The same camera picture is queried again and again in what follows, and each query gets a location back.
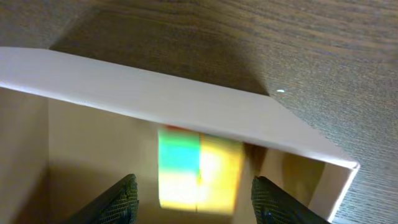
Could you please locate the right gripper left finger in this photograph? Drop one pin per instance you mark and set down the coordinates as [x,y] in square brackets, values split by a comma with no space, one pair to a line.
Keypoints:
[119,204]

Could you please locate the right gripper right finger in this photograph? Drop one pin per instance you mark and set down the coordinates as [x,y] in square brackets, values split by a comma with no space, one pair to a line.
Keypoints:
[272,205]

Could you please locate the multicolour puzzle cube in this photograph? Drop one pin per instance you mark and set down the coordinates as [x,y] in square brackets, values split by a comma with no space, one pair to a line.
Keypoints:
[198,172]

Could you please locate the white open cardboard box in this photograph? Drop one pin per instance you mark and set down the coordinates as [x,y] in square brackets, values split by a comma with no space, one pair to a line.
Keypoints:
[185,103]

